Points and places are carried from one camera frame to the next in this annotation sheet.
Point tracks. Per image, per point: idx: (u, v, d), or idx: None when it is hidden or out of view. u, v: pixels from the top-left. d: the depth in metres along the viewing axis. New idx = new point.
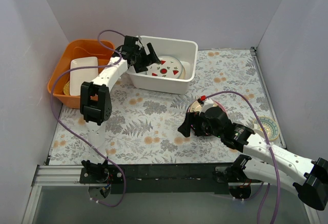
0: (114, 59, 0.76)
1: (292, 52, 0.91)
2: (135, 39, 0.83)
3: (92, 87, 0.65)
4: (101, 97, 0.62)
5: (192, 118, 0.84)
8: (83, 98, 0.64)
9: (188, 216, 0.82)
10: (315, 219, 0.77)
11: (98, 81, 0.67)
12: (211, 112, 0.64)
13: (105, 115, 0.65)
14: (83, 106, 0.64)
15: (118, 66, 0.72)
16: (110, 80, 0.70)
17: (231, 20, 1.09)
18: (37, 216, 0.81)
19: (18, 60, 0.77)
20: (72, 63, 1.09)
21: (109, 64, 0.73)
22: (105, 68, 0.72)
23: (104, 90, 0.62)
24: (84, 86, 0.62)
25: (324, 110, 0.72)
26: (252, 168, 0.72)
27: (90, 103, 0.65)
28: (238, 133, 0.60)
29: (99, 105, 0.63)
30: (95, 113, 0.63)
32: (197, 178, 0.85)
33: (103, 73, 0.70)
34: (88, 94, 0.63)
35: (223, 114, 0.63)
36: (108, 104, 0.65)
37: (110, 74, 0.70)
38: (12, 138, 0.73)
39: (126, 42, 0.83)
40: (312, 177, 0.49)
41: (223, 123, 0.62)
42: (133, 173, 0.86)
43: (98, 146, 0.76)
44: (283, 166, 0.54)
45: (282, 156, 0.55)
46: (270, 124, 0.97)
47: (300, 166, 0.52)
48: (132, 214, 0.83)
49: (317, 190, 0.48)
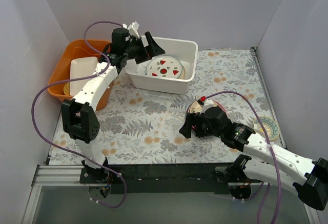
0: (100, 66, 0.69)
1: (292, 51, 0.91)
2: (123, 34, 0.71)
3: (75, 104, 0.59)
4: (83, 118, 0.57)
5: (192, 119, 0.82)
8: (65, 118, 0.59)
9: (188, 217, 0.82)
10: (315, 220, 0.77)
11: (82, 98, 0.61)
12: (210, 112, 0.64)
13: (91, 133, 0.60)
14: (66, 125, 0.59)
15: (104, 76, 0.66)
16: (96, 94, 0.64)
17: (230, 20, 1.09)
18: (37, 216, 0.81)
19: (19, 60, 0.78)
20: (71, 63, 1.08)
21: (95, 74, 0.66)
22: (90, 80, 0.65)
23: (86, 109, 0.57)
24: (65, 105, 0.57)
25: (324, 111, 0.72)
26: (252, 168, 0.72)
27: (74, 122, 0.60)
28: (238, 131, 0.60)
29: (83, 126, 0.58)
30: (79, 133, 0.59)
32: (197, 178, 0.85)
33: (86, 86, 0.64)
34: (70, 113, 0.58)
35: (222, 114, 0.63)
36: (92, 123, 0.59)
37: (95, 87, 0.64)
38: (12, 138, 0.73)
39: (114, 40, 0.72)
40: (312, 178, 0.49)
41: (223, 122, 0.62)
42: (133, 173, 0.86)
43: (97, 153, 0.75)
44: (284, 166, 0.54)
45: (283, 156, 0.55)
46: (271, 124, 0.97)
47: (300, 166, 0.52)
48: (132, 214, 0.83)
49: (317, 190, 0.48)
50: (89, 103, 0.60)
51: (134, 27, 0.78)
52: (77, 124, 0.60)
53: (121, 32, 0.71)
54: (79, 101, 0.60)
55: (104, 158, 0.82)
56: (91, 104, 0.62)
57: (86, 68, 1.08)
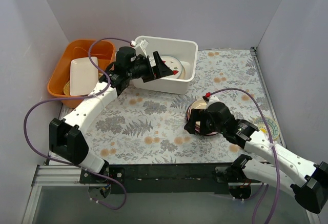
0: (100, 86, 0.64)
1: (292, 52, 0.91)
2: (128, 55, 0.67)
3: (64, 125, 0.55)
4: (70, 142, 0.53)
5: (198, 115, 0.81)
8: (52, 138, 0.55)
9: (188, 217, 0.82)
10: (315, 219, 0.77)
11: (73, 119, 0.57)
12: (213, 106, 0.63)
13: (78, 155, 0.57)
14: (53, 146, 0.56)
15: (100, 98, 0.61)
16: (88, 116, 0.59)
17: (230, 21, 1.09)
18: (37, 216, 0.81)
19: (19, 60, 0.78)
20: (71, 63, 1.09)
21: (91, 94, 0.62)
22: (85, 101, 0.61)
23: (75, 133, 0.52)
24: (54, 125, 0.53)
25: (324, 111, 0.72)
26: (252, 168, 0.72)
27: (61, 142, 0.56)
28: (241, 128, 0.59)
29: (69, 149, 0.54)
30: (65, 155, 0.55)
32: (197, 178, 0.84)
33: (80, 107, 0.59)
34: (58, 133, 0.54)
35: (225, 108, 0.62)
36: (80, 146, 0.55)
37: (89, 110, 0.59)
38: (12, 138, 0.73)
39: (118, 60, 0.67)
40: (311, 180, 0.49)
41: (225, 118, 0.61)
42: (132, 172, 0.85)
43: (90, 165, 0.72)
44: (285, 167, 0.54)
45: (284, 156, 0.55)
46: (272, 125, 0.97)
47: (301, 168, 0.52)
48: (132, 214, 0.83)
49: (315, 194, 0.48)
50: (79, 126, 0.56)
51: (142, 46, 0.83)
52: (64, 144, 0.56)
53: (126, 52, 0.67)
54: (69, 123, 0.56)
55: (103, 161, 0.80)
56: (82, 127, 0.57)
57: (86, 69, 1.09)
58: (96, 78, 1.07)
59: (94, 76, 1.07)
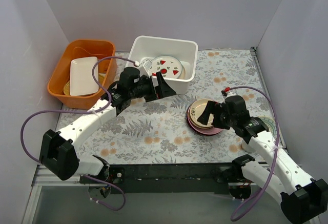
0: (100, 103, 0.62)
1: (292, 52, 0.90)
2: (131, 76, 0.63)
3: (59, 138, 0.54)
4: (61, 155, 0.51)
5: (212, 107, 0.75)
8: (43, 149, 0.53)
9: (188, 217, 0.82)
10: (315, 219, 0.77)
11: (67, 133, 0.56)
12: (230, 98, 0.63)
13: (67, 171, 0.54)
14: (43, 157, 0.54)
15: (99, 116, 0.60)
16: (84, 131, 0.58)
17: (230, 21, 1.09)
18: (37, 216, 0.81)
19: (19, 60, 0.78)
20: (71, 63, 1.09)
21: (90, 110, 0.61)
22: (84, 116, 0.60)
23: (68, 147, 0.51)
24: (47, 137, 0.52)
25: (324, 111, 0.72)
26: (249, 168, 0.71)
27: (52, 155, 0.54)
28: (251, 123, 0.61)
29: (58, 162, 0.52)
30: (54, 168, 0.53)
32: (197, 178, 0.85)
33: (78, 121, 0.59)
34: (50, 145, 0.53)
35: (242, 102, 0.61)
36: (70, 162, 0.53)
37: (85, 126, 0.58)
38: (12, 138, 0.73)
39: (121, 80, 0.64)
40: (301, 189, 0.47)
41: (240, 110, 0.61)
42: (133, 173, 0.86)
43: (87, 170, 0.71)
44: (281, 171, 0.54)
45: (284, 162, 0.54)
46: (270, 124, 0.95)
47: (296, 177, 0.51)
48: (132, 214, 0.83)
49: (302, 204, 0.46)
50: (72, 141, 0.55)
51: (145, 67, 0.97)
52: (55, 157, 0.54)
53: (130, 74, 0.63)
54: (63, 137, 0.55)
55: (102, 165, 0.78)
56: (76, 142, 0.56)
57: (86, 69, 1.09)
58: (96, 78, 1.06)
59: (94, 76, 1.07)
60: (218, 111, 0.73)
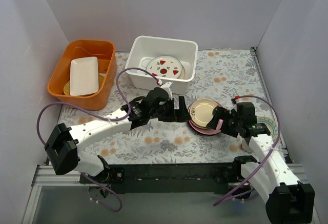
0: (118, 113, 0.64)
1: (292, 52, 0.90)
2: (159, 97, 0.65)
3: (67, 133, 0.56)
4: (63, 151, 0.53)
5: (222, 114, 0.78)
8: (51, 138, 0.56)
9: (188, 217, 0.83)
10: (315, 219, 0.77)
11: (77, 133, 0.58)
12: (242, 102, 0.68)
13: (65, 167, 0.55)
14: (47, 145, 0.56)
15: (112, 125, 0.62)
16: (93, 136, 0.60)
17: (230, 20, 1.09)
18: (37, 215, 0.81)
19: (19, 60, 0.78)
20: (72, 63, 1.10)
21: (107, 117, 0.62)
22: (99, 120, 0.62)
23: (72, 147, 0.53)
24: (57, 129, 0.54)
25: (324, 111, 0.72)
26: (248, 167, 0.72)
27: (56, 146, 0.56)
28: (255, 126, 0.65)
29: (59, 157, 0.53)
30: (54, 160, 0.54)
32: (197, 178, 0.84)
33: (90, 124, 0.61)
34: (57, 138, 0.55)
35: (251, 107, 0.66)
36: (70, 161, 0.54)
37: (96, 131, 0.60)
38: (12, 138, 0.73)
39: (147, 98, 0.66)
40: (284, 187, 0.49)
41: (247, 114, 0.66)
42: (133, 173, 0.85)
43: (86, 169, 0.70)
44: (270, 169, 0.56)
45: (275, 161, 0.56)
46: (271, 124, 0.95)
47: (283, 176, 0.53)
48: (134, 214, 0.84)
49: (281, 201, 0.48)
50: (77, 142, 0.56)
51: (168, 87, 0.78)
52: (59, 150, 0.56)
53: (157, 94, 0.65)
54: (72, 135, 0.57)
55: (102, 168, 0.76)
56: (81, 143, 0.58)
57: (86, 69, 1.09)
58: (96, 78, 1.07)
59: (94, 76, 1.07)
60: (227, 117, 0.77)
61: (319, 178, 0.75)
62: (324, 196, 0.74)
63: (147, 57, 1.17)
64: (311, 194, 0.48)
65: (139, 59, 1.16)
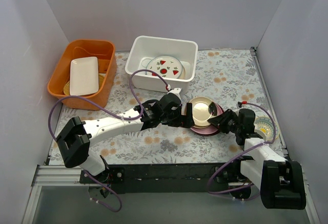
0: (131, 113, 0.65)
1: (292, 52, 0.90)
2: (172, 102, 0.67)
3: (81, 127, 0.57)
4: (75, 144, 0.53)
5: (228, 114, 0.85)
8: (64, 130, 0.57)
9: (188, 217, 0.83)
10: (315, 219, 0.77)
11: (90, 127, 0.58)
12: (244, 110, 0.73)
13: (75, 161, 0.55)
14: (60, 137, 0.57)
15: (124, 123, 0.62)
16: (105, 133, 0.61)
17: (230, 20, 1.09)
18: (37, 215, 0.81)
19: (19, 60, 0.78)
20: (71, 63, 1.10)
21: (119, 115, 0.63)
22: (110, 118, 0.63)
23: (84, 140, 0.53)
24: (72, 122, 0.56)
25: (324, 111, 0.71)
26: (246, 163, 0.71)
27: (67, 139, 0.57)
28: (250, 134, 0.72)
29: (70, 149, 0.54)
30: (64, 152, 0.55)
32: (197, 178, 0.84)
33: (104, 120, 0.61)
34: (70, 131, 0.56)
35: (251, 118, 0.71)
36: (81, 155, 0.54)
37: (109, 127, 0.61)
38: (12, 138, 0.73)
39: (161, 101, 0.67)
40: (273, 162, 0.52)
41: (246, 123, 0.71)
42: (133, 173, 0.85)
43: (87, 168, 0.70)
44: (260, 155, 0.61)
45: (265, 149, 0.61)
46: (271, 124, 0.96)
47: (271, 156, 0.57)
48: (134, 214, 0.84)
49: (271, 175, 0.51)
50: (89, 137, 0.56)
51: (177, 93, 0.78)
52: (70, 143, 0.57)
53: (170, 99, 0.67)
54: (85, 129, 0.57)
55: (104, 168, 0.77)
56: (93, 138, 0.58)
57: (86, 68, 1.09)
58: (96, 78, 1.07)
59: (94, 76, 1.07)
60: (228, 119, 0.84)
61: (319, 178, 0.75)
62: (325, 197, 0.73)
63: (147, 57, 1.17)
64: (298, 169, 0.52)
65: (139, 59, 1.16)
